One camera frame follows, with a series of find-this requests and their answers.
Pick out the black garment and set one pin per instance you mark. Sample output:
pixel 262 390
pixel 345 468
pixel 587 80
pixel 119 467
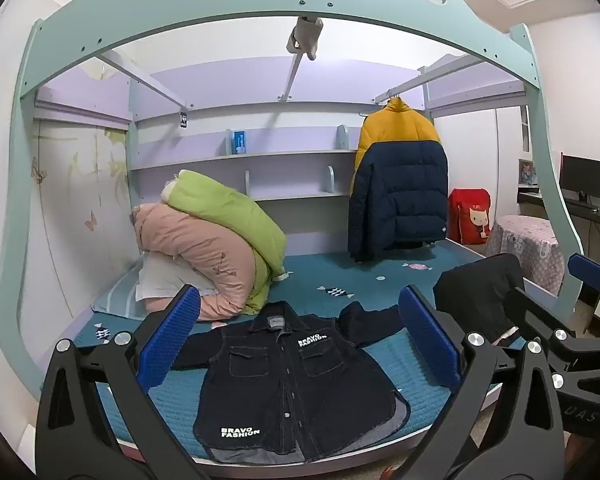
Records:
pixel 475 290

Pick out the lilac wall shelf unit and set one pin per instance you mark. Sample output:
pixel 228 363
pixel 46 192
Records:
pixel 280 160

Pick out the light blue striped sheet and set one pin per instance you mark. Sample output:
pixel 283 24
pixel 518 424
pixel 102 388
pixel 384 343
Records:
pixel 117 295

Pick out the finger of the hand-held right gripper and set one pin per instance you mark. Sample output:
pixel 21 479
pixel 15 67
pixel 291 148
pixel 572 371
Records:
pixel 594 272
pixel 540 312

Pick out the dark denim jacket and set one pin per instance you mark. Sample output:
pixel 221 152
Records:
pixel 285 385

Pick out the black keyboard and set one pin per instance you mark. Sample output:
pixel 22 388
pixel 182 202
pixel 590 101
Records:
pixel 580 204

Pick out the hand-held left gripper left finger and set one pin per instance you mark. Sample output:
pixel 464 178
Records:
pixel 172 332

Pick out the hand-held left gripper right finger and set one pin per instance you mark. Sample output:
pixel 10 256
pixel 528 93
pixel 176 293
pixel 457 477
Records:
pixel 427 335

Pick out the green duvet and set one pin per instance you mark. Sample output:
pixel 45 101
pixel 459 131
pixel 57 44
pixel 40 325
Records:
pixel 220 215

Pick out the white pillow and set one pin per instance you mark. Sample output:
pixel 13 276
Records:
pixel 162 277

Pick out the pink duvet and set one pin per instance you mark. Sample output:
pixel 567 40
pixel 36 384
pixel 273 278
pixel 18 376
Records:
pixel 195 250

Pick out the small blue box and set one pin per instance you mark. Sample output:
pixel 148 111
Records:
pixel 239 142

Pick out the black computer monitor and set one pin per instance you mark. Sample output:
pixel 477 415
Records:
pixel 582 175

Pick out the red cartoon bag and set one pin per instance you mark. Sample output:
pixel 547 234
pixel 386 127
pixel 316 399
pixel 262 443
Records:
pixel 472 217

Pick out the yellow and navy puffer jacket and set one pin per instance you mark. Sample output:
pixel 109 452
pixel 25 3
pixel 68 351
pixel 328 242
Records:
pixel 397 185

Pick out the teal quilted bed mat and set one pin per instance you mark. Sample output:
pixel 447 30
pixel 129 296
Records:
pixel 340 272

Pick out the table with patterned cloth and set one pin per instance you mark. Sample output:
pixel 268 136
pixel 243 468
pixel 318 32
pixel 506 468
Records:
pixel 525 247

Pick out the picture frame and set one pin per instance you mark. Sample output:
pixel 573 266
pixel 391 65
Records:
pixel 526 172

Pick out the small black tag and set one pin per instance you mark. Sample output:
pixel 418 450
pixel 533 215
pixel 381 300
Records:
pixel 184 119

